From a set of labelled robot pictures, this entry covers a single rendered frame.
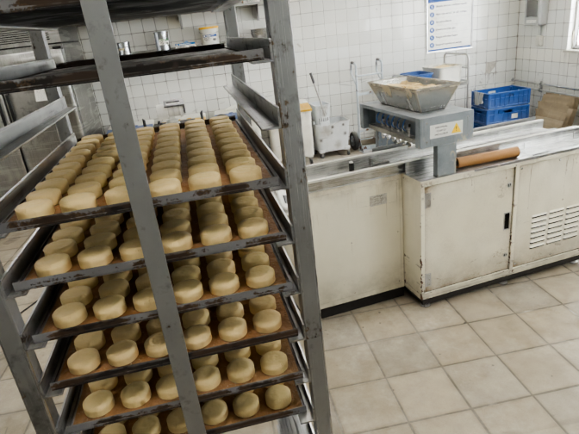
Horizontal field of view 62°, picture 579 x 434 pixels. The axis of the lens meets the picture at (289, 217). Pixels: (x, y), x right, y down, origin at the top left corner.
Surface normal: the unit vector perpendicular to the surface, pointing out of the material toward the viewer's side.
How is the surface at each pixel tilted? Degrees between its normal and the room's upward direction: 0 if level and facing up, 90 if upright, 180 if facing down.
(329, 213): 90
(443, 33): 90
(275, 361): 0
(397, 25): 90
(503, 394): 0
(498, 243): 90
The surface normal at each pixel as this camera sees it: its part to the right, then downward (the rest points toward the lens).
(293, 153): 0.21, 0.34
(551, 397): -0.11, -0.92
